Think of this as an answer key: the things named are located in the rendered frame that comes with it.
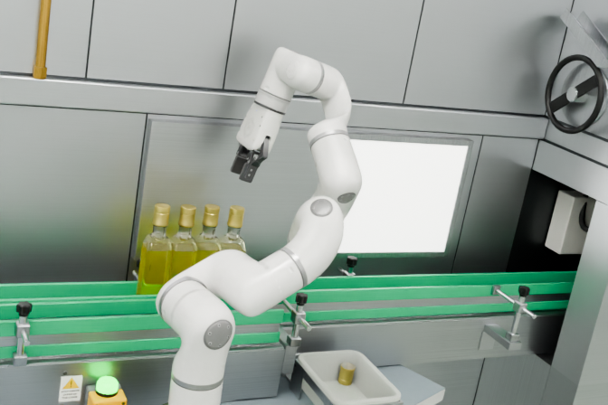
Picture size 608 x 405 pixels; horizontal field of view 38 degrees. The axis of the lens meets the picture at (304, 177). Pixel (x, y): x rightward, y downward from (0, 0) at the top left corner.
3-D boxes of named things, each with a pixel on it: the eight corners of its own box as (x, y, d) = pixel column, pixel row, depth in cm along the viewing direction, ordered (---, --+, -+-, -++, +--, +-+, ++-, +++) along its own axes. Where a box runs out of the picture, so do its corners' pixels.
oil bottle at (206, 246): (203, 314, 208) (215, 230, 202) (211, 324, 203) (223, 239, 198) (180, 314, 206) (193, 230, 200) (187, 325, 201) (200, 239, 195)
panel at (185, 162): (441, 252, 249) (468, 137, 240) (448, 257, 247) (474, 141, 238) (131, 256, 209) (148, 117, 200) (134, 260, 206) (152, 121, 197)
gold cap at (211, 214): (214, 221, 200) (217, 203, 199) (220, 227, 197) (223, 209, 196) (200, 221, 199) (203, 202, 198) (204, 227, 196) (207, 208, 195)
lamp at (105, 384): (115, 385, 181) (116, 372, 181) (119, 396, 178) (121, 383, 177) (92, 387, 179) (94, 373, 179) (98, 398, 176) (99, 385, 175)
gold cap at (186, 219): (191, 221, 197) (194, 203, 196) (195, 228, 194) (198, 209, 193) (175, 221, 196) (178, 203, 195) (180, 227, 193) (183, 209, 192)
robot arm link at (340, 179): (277, 141, 174) (266, 177, 186) (304, 236, 164) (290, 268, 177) (354, 131, 178) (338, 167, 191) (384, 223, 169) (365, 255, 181)
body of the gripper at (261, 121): (249, 91, 197) (230, 137, 199) (266, 102, 188) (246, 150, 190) (277, 102, 201) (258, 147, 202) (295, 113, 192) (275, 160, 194)
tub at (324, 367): (352, 380, 215) (358, 348, 213) (398, 431, 196) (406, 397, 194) (288, 385, 208) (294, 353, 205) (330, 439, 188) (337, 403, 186)
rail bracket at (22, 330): (28, 361, 175) (33, 299, 171) (33, 380, 169) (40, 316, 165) (7, 362, 173) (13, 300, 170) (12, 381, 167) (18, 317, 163)
